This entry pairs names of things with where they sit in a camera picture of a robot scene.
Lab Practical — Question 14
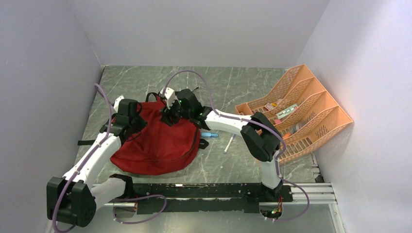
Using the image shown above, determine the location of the blue highlighter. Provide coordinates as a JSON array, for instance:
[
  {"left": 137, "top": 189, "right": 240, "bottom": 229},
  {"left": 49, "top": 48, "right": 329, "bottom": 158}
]
[{"left": 201, "top": 132, "right": 219, "bottom": 138}]

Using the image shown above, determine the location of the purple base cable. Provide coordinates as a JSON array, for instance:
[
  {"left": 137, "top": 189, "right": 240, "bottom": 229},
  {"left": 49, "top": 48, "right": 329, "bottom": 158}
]
[{"left": 112, "top": 195, "right": 167, "bottom": 225}]

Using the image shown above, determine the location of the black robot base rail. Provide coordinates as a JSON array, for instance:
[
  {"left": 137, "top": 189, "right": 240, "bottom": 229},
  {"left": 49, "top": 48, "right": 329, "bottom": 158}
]
[{"left": 103, "top": 183, "right": 335, "bottom": 215}]

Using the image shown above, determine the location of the white green ruler case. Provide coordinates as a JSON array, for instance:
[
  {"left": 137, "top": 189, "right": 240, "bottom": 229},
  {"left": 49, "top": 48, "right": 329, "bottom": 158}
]
[{"left": 276, "top": 104, "right": 298, "bottom": 119}]

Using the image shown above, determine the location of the blue white marker pen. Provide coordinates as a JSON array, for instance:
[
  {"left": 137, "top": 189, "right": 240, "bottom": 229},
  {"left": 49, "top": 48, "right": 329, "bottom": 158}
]
[{"left": 223, "top": 134, "right": 236, "bottom": 154}]

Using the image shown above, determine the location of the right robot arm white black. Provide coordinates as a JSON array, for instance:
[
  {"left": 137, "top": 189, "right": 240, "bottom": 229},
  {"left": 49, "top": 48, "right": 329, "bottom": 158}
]
[{"left": 159, "top": 87, "right": 283, "bottom": 196}]

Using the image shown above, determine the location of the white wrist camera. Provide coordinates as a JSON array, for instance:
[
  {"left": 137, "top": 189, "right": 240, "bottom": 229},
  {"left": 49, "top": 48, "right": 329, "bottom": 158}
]
[
  {"left": 113, "top": 95, "right": 124, "bottom": 112},
  {"left": 161, "top": 87, "right": 176, "bottom": 109}
]

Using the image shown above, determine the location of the red student backpack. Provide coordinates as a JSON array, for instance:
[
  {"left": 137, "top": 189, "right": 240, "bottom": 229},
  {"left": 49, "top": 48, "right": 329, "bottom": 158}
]
[{"left": 109, "top": 94, "right": 208, "bottom": 175}]

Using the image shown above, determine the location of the orange plastic desk organizer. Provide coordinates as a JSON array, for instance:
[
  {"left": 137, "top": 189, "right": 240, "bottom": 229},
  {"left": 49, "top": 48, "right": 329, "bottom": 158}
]
[{"left": 235, "top": 64, "right": 353, "bottom": 163}]

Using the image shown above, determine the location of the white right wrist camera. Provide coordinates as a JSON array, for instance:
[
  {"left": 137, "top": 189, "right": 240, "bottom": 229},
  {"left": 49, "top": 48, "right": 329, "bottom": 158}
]
[{"left": 161, "top": 87, "right": 176, "bottom": 109}]

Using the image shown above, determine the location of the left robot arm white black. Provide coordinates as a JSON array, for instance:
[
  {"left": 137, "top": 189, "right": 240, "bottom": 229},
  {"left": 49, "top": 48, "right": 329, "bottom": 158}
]
[{"left": 46, "top": 97, "right": 147, "bottom": 227}]

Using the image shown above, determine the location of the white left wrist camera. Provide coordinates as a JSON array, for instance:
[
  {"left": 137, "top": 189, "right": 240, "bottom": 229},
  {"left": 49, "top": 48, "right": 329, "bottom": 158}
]
[{"left": 113, "top": 95, "right": 124, "bottom": 112}]

